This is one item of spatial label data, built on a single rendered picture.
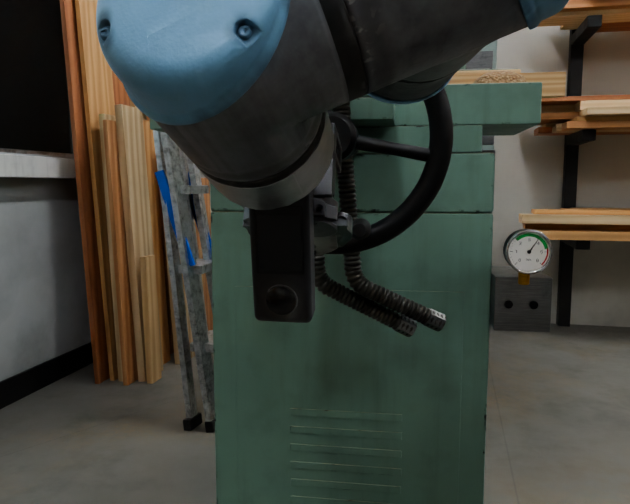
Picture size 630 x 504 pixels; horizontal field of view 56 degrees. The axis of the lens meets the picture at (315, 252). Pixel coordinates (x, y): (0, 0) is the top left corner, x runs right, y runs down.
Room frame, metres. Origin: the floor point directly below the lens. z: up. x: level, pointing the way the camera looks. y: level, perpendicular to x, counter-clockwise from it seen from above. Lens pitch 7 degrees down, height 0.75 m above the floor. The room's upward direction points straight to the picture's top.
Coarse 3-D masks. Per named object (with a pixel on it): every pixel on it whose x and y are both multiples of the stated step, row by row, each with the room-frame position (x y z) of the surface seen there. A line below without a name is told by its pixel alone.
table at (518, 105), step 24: (456, 96) 0.90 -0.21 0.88; (480, 96) 0.89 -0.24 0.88; (504, 96) 0.89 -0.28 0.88; (528, 96) 0.88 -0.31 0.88; (360, 120) 0.83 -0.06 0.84; (384, 120) 0.83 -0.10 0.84; (408, 120) 0.91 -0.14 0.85; (456, 120) 0.90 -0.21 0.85; (480, 120) 0.89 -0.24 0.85; (504, 120) 0.89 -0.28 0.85; (528, 120) 0.88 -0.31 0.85
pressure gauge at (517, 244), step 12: (516, 240) 0.82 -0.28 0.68; (528, 240) 0.82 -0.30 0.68; (540, 240) 0.82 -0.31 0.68; (504, 252) 0.84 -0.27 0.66; (516, 252) 0.82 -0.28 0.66; (540, 252) 0.82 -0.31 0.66; (552, 252) 0.81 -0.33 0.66; (516, 264) 0.82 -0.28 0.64; (528, 264) 0.82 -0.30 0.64; (540, 264) 0.82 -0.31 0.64; (528, 276) 0.84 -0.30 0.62
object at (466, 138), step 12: (360, 132) 0.92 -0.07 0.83; (372, 132) 0.92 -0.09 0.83; (384, 132) 0.91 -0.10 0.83; (396, 132) 0.91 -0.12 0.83; (408, 132) 0.91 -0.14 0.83; (420, 132) 0.90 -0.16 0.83; (456, 132) 0.90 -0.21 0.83; (468, 132) 0.89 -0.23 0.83; (480, 132) 0.89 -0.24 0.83; (408, 144) 0.91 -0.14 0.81; (420, 144) 0.90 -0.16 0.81; (456, 144) 0.90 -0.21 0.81; (468, 144) 0.89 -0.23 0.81; (480, 144) 0.89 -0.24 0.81
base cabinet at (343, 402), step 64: (384, 256) 0.91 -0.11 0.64; (448, 256) 0.90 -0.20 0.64; (256, 320) 0.94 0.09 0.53; (320, 320) 0.92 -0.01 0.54; (448, 320) 0.89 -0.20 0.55; (256, 384) 0.94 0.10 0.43; (320, 384) 0.92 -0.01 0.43; (384, 384) 0.91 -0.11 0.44; (448, 384) 0.89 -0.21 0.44; (256, 448) 0.94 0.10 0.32; (320, 448) 0.92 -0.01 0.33; (384, 448) 0.91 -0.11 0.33; (448, 448) 0.89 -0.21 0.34
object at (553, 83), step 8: (536, 72) 1.03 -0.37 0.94; (544, 72) 1.03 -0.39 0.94; (552, 72) 1.02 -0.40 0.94; (560, 72) 1.02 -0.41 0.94; (456, 80) 1.05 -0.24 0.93; (464, 80) 1.05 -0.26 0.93; (472, 80) 1.04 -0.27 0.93; (528, 80) 1.03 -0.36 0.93; (536, 80) 1.03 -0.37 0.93; (544, 80) 1.03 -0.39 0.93; (552, 80) 1.02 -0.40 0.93; (560, 80) 1.02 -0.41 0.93; (544, 88) 1.03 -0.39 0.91; (552, 88) 1.02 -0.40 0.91; (560, 88) 1.02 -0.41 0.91; (544, 96) 1.03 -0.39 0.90; (552, 96) 1.03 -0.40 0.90; (560, 96) 1.03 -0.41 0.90
